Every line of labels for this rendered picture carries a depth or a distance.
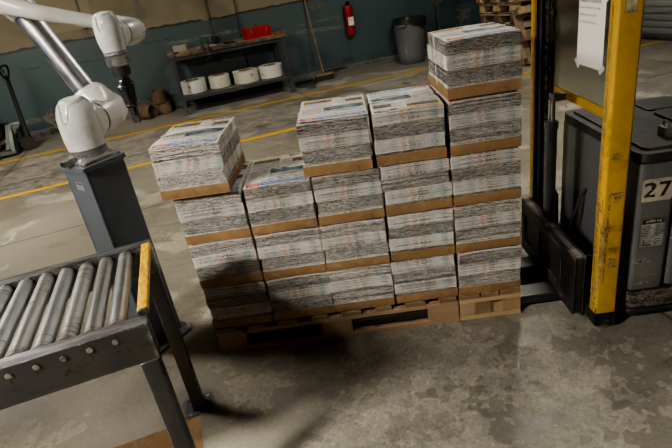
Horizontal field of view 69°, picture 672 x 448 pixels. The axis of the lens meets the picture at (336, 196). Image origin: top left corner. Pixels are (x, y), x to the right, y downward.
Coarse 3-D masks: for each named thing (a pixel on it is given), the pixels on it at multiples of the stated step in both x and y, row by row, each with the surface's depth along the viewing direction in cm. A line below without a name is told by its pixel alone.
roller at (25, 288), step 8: (24, 280) 165; (16, 288) 162; (24, 288) 161; (32, 288) 164; (16, 296) 156; (24, 296) 158; (8, 304) 153; (16, 304) 152; (24, 304) 155; (8, 312) 148; (16, 312) 149; (0, 320) 145; (8, 320) 144; (16, 320) 147; (0, 328) 141; (8, 328) 142; (16, 328) 146; (0, 336) 137; (8, 336) 139; (0, 344) 135; (8, 344) 138; (0, 352) 133
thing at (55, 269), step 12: (144, 240) 180; (108, 252) 175; (120, 252) 174; (132, 252) 175; (60, 264) 172; (72, 264) 171; (96, 264) 173; (156, 264) 180; (12, 276) 169; (24, 276) 168; (36, 276) 167; (132, 276) 178; (72, 288) 173; (48, 300) 171
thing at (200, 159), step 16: (160, 144) 197; (176, 144) 194; (192, 144) 193; (208, 144) 193; (224, 144) 201; (160, 160) 195; (176, 160) 196; (192, 160) 196; (208, 160) 196; (224, 160) 199; (160, 176) 199; (176, 176) 199; (192, 176) 199; (208, 176) 199; (224, 176) 199
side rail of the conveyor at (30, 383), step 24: (96, 336) 130; (120, 336) 131; (144, 336) 133; (0, 360) 127; (24, 360) 125; (48, 360) 127; (72, 360) 129; (96, 360) 131; (120, 360) 133; (144, 360) 136; (0, 384) 125; (24, 384) 127; (48, 384) 129; (72, 384) 131; (0, 408) 127
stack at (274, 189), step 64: (256, 192) 205; (320, 192) 206; (384, 192) 209; (448, 192) 207; (192, 256) 216; (256, 256) 217; (320, 256) 218; (448, 256) 219; (320, 320) 232; (448, 320) 233
